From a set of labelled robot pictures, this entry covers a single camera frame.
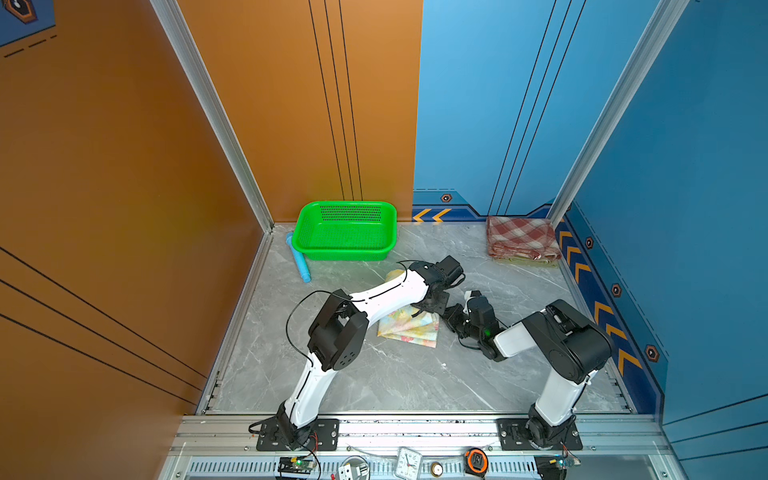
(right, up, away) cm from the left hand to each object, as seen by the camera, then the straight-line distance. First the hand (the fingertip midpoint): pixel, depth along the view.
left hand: (436, 303), depth 91 cm
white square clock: (-9, -33, -22) cm, 41 cm away
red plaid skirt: (+38, +21, +18) cm, 47 cm away
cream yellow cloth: (-11, -6, -2) cm, 12 cm away
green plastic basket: (-32, +24, +29) cm, 50 cm away
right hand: (0, -4, +4) cm, 5 cm away
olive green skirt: (+41, +12, +15) cm, 45 cm away
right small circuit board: (+28, -33, -21) cm, 48 cm away
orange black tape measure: (+6, -32, -24) cm, 40 cm away
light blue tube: (-46, +13, +15) cm, 51 cm away
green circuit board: (-35, -35, -20) cm, 54 cm away
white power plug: (-21, -30, -27) cm, 46 cm away
